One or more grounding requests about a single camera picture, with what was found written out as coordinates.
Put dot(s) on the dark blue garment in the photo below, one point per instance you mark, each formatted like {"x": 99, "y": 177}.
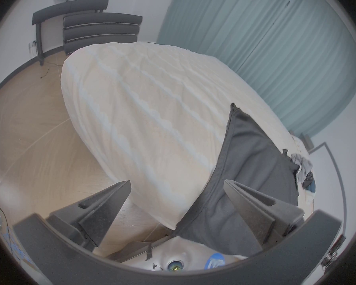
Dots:
{"x": 312, "y": 186}

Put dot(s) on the blue-green curtain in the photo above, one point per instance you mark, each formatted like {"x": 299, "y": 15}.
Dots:
{"x": 210, "y": 19}
{"x": 308, "y": 70}

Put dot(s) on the black desk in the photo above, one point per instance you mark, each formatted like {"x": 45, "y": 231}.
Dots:
{"x": 68, "y": 6}

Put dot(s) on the black T-shirt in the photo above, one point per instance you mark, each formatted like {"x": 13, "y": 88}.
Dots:
{"x": 249, "y": 159}

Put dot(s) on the grey garment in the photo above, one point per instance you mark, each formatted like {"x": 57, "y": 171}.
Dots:
{"x": 302, "y": 165}

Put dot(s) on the black shiny garment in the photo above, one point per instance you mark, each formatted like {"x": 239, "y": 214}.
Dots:
{"x": 308, "y": 181}

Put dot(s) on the bed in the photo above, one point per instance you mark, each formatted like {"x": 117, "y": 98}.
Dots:
{"x": 142, "y": 114}

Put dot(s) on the white printed pillow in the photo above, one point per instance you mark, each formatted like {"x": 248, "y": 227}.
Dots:
{"x": 298, "y": 145}

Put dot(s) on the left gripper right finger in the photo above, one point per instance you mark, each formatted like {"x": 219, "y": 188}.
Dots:
{"x": 270, "y": 221}

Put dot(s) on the grey bedside table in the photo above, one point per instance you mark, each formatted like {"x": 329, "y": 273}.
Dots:
{"x": 308, "y": 142}

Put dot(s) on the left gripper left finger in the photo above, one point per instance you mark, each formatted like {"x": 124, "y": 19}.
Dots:
{"x": 95, "y": 215}

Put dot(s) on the black chest of drawers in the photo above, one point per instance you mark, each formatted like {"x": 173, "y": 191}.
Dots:
{"x": 101, "y": 30}

